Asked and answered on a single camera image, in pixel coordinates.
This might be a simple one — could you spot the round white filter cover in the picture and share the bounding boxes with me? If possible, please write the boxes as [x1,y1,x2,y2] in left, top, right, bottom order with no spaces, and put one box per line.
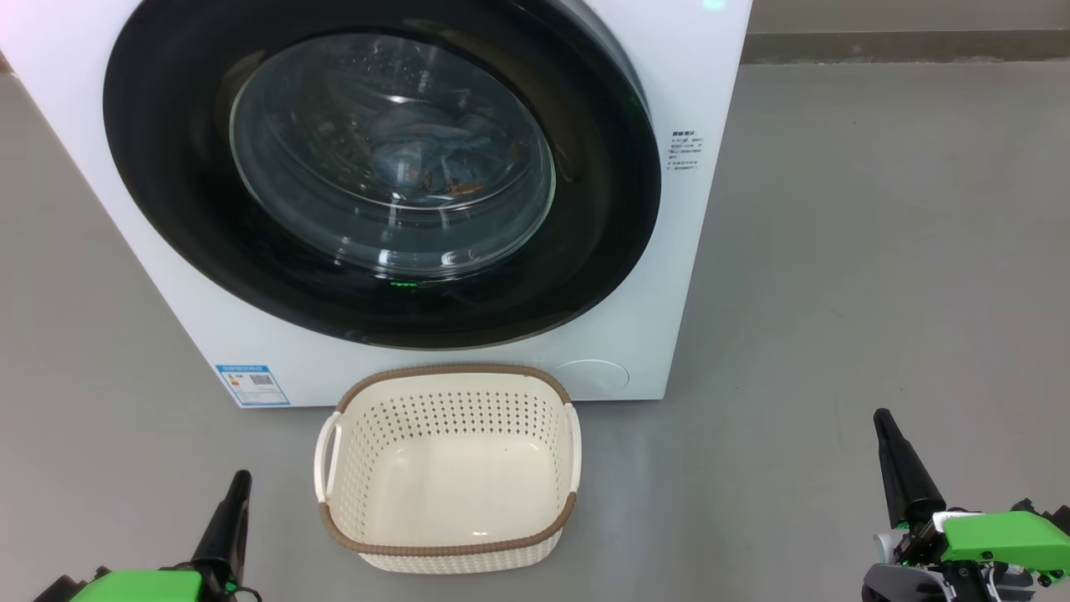
[552,360,629,398]

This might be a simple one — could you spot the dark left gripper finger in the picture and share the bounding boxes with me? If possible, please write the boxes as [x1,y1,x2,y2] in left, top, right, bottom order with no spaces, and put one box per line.
[191,471,252,586]

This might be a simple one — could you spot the blue energy label sticker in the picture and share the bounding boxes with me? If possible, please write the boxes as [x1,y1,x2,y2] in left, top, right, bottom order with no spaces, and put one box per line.
[215,364,291,408]

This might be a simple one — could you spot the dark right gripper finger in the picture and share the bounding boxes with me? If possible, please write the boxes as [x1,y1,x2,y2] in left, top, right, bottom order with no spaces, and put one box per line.
[874,408,945,529]

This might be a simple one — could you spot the stainless steel washing machine drum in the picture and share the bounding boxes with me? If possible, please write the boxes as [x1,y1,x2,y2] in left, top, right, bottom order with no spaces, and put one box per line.
[230,33,557,277]

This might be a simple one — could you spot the cream perforated laundry basket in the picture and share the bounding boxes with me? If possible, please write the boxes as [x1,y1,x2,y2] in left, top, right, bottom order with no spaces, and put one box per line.
[313,363,582,575]

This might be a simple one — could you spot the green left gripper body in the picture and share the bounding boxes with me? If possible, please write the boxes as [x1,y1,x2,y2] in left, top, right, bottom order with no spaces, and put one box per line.
[71,569,203,602]

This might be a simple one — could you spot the white front-load washing machine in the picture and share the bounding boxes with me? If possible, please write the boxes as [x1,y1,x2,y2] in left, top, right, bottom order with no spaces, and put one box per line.
[0,0,753,408]

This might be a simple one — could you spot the blue cartoon print garment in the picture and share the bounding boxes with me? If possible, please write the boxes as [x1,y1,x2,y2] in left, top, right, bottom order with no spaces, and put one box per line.
[368,125,452,197]
[443,117,527,195]

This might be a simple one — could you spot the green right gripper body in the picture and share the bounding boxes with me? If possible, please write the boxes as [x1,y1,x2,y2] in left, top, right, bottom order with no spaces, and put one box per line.
[874,508,1070,579]

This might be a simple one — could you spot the black round glass washer door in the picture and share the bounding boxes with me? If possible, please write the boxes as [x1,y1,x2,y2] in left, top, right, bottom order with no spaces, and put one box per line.
[103,0,663,350]

